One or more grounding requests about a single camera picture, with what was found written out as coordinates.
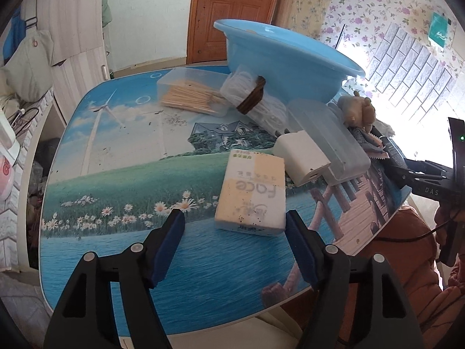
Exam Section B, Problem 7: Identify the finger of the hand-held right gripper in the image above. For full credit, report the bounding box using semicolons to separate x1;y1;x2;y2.
389;165;442;201
405;157;455;179

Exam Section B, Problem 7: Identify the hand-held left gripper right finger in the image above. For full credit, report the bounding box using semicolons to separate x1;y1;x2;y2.
285;209;425;349

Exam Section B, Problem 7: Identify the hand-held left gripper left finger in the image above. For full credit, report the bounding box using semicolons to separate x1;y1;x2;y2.
44;209;186;349

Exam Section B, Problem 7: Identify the black packet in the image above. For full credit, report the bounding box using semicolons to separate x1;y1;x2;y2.
381;136;407;170

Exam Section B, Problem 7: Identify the small printed sachet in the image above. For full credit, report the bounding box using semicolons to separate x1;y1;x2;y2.
350;125;391;161

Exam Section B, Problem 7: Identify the white yellow tissue pack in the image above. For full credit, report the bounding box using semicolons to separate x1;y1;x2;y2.
214;149;286;237

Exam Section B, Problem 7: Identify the tan plush toy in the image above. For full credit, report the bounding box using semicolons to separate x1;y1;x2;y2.
336;91;376;131

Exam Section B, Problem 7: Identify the white charger plug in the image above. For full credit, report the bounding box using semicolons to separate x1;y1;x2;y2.
272;129;331;188

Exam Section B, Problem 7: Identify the clear plastic lidded box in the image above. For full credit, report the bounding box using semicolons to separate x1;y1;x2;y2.
287;98;371;186

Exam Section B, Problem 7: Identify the clear box of toothpicks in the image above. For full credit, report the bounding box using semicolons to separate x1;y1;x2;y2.
156;67;240;117

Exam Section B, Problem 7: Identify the light blue plastic basin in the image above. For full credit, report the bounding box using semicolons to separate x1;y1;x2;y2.
214;18;366;104

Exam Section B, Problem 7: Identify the landscape printed desktop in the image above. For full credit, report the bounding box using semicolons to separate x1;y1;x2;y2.
38;67;409;331

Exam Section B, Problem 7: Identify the orange jacket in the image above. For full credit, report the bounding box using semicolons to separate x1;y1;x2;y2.
283;204;465;349

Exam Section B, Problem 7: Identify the pink bottle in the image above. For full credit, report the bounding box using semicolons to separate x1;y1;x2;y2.
0;154;15;200

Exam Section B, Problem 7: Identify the white electric kettle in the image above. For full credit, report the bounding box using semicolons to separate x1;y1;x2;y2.
0;113;20;161

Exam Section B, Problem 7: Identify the grey cloth bag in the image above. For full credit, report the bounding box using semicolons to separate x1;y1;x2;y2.
2;29;55;102

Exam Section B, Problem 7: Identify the brown wooden door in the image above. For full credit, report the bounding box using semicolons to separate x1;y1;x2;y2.
186;0;284;64

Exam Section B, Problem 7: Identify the black cable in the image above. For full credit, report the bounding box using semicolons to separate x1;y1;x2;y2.
374;218;451;242

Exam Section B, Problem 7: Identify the green wall bag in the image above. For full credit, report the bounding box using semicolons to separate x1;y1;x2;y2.
427;11;456;49

